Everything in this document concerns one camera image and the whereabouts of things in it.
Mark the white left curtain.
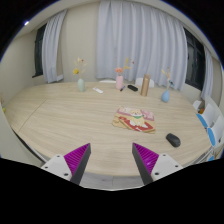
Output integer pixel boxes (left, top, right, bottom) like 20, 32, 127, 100
42, 10, 67, 83

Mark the blue white chair near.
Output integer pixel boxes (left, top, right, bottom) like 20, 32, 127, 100
207, 116, 224, 146

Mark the black computer mouse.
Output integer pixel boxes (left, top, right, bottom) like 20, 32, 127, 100
166, 133, 181, 147

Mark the blue vase with flowers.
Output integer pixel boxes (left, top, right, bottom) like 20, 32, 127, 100
161, 68, 174, 103

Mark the white remote control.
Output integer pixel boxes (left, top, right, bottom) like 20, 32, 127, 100
93, 87, 103, 94

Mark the gold thermos bottle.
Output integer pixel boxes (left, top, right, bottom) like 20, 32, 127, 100
140, 74, 150, 96

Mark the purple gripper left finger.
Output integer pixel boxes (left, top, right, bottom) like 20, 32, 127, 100
40, 142, 92, 186

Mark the left dark window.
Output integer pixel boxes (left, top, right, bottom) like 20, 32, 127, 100
33, 24, 47, 77

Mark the dark window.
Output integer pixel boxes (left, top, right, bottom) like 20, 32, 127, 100
185, 29, 205, 90
33, 24, 47, 77

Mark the right dark window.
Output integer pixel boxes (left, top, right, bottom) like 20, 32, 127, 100
185, 29, 205, 90

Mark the white right curtain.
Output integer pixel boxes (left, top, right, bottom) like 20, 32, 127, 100
201, 47, 213, 99

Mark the green vase with flowers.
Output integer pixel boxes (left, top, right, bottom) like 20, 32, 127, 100
73, 57, 86, 92

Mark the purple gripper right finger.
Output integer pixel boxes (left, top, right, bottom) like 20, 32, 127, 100
131, 142, 184, 186

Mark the cartoon dog mouse pad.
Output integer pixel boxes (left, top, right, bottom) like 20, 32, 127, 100
112, 106, 156, 133

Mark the pink vase with flowers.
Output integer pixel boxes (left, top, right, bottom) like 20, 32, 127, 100
115, 57, 134, 90

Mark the large white centre curtain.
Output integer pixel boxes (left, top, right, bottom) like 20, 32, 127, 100
96, 0, 187, 89

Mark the blue white chair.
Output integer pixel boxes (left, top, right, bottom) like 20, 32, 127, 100
207, 116, 224, 146
196, 103, 215, 128

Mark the black rectangular case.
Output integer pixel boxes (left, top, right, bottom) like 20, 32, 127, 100
127, 84, 138, 92

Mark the blue white chair far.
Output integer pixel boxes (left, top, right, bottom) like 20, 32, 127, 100
196, 103, 215, 128

